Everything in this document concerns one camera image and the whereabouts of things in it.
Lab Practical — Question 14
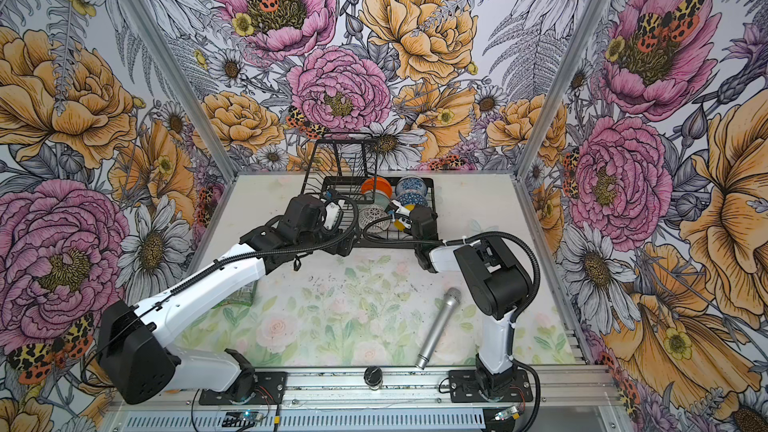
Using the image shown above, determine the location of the blue triangle pattern bowl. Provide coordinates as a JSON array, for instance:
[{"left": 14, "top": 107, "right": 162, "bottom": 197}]
[{"left": 396, "top": 191, "right": 429, "bottom": 207}]

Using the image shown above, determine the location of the blue floral ceramic bowl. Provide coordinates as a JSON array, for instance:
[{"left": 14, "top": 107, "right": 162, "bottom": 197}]
[{"left": 395, "top": 175, "right": 428, "bottom": 196}]

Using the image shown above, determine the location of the white patterned yellow bowl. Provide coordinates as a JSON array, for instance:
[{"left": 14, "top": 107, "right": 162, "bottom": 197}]
[{"left": 358, "top": 204, "right": 391, "bottom": 234}]

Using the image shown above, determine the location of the mint green ceramic bowl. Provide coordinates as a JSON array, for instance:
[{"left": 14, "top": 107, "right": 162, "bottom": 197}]
[{"left": 363, "top": 190, "right": 391, "bottom": 208}]

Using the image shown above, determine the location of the orange plastic bowl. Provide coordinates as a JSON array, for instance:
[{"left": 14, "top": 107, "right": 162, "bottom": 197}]
[{"left": 361, "top": 176, "right": 393, "bottom": 196}]

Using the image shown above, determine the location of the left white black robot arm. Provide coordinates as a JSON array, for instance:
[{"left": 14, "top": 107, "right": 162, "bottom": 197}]
[{"left": 95, "top": 190, "right": 360, "bottom": 405}]

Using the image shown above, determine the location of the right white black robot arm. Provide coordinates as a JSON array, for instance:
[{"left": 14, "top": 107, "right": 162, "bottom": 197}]
[{"left": 386, "top": 201, "right": 541, "bottom": 400}]

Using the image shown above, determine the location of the silver microphone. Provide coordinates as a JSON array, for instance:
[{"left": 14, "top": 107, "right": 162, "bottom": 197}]
[{"left": 415, "top": 287, "right": 462, "bottom": 370}]

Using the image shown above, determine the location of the green snack packet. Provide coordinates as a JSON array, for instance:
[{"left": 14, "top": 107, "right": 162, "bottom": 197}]
[{"left": 228, "top": 283, "right": 257, "bottom": 307}]

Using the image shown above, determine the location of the green circuit board left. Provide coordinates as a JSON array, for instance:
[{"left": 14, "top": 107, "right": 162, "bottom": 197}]
[{"left": 221, "top": 410, "right": 268, "bottom": 431}]

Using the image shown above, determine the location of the green circuit board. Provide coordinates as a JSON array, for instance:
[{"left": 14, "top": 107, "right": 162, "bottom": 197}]
[
  {"left": 494, "top": 405, "right": 520, "bottom": 421},
  {"left": 221, "top": 410, "right": 268, "bottom": 431}
]

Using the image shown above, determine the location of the green circuit board right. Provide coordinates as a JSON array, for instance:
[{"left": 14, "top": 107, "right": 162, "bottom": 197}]
[{"left": 494, "top": 405, "right": 520, "bottom": 421}]

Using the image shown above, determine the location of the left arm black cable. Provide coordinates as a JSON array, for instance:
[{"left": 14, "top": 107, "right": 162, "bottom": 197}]
[{"left": 80, "top": 191, "right": 361, "bottom": 391}]

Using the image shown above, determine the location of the black wire dish rack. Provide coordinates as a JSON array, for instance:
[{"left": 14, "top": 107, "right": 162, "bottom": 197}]
[{"left": 301, "top": 132, "right": 439, "bottom": 249}]

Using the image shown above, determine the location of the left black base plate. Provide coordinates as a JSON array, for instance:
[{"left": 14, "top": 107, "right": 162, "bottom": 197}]
[{"left": 198, "top": 371, "right": 288, "bottom": 406}]

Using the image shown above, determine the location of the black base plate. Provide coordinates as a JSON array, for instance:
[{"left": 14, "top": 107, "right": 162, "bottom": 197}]
[
  {"left": 198, "top": 371, "right": 288, "bottom": 406},
  {"left": 448, "top": 368, "right": 534, "bottom": 403}
]

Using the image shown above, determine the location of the black knob on rail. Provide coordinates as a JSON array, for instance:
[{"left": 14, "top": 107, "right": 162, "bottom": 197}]
[{"left": 363, "top": 366, "right": 383, "bottom": 391}]

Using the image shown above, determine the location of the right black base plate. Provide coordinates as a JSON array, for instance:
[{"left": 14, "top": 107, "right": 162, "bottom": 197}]
[{"left": 448, "top": 368, "right": 534, "bottom": 403}]

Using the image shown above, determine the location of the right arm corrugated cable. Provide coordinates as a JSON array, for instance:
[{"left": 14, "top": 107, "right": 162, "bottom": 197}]
[{"left": 359, "top": 215, "right": 542, "bottom": 432}]

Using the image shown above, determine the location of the aluminium front rail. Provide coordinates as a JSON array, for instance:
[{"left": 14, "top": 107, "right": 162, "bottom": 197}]
[{"left": 100, "top": 365, "right": 633, "bottom": 431}]

